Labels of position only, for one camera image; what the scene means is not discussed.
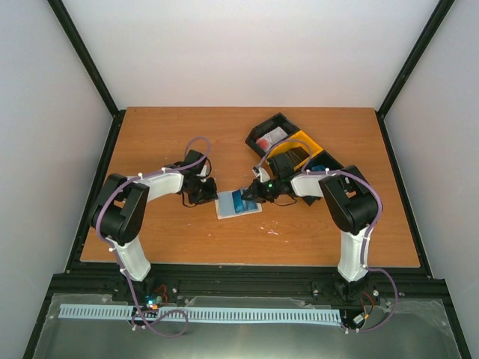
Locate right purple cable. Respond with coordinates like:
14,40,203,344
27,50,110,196
254,139,400,334

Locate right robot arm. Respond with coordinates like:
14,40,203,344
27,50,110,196
241,152,382,302

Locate yellow bin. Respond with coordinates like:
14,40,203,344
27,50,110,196
266,130,323,167

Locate right black frame post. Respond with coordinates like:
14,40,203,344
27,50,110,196
376,0,457,117

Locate black bin with blue cards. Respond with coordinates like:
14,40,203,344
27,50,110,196
302,149,345,207

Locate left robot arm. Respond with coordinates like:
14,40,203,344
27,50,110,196
88,150,218,301

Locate beige card holder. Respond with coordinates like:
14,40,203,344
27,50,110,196
215,188,262,220

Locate small electronics board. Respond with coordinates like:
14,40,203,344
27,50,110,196
144,292,168,310

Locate purple cable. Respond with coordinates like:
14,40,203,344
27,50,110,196
95,136,213,338
254,139,400,334

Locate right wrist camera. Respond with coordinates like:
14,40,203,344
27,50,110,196
252,166,270,183

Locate black frame post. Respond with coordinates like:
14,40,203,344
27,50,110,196
376,0,457,117
46,0,120,117

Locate black aluminium rail base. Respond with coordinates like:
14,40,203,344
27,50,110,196
48,263,452,308

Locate dark grey cards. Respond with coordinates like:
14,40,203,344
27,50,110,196
285,147,309,164

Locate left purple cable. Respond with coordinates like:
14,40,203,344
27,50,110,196
95,136,213,338

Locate light blue cable duct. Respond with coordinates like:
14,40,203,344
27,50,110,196
58,304,341,326

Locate left black frame post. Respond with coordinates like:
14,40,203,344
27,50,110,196
46,0,120,117

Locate blue VIP card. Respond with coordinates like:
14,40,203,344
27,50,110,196
231,188,260,215

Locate red white cards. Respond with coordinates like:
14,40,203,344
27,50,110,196
255,126,287,152

